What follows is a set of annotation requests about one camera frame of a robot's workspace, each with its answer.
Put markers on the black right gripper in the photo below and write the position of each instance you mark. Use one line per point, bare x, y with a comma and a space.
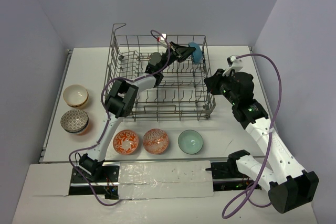
212, 82

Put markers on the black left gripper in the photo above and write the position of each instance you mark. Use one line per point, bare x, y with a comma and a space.
177, 51

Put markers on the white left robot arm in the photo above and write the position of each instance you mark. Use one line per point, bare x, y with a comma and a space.
115, 119

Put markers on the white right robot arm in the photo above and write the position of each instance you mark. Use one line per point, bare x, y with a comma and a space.
287, 182

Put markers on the pale green bowl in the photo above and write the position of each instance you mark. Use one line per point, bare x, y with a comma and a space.
190, 142

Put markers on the orange geometric pattern bowl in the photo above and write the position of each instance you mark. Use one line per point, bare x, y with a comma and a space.
155, 141

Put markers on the orange floral pattern bowl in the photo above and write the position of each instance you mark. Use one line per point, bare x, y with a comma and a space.
125, 142

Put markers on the white taped sheet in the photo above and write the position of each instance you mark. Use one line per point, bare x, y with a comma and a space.
160, 180

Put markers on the white bowl orange rim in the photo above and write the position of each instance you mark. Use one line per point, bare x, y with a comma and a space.
75, 95

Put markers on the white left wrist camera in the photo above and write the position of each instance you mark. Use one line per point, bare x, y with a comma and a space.
161, 39

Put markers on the grey wire dish rack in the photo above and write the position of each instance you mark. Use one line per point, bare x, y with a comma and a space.
182, 93

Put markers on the black mounting rail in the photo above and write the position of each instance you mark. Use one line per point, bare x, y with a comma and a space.
108, 186

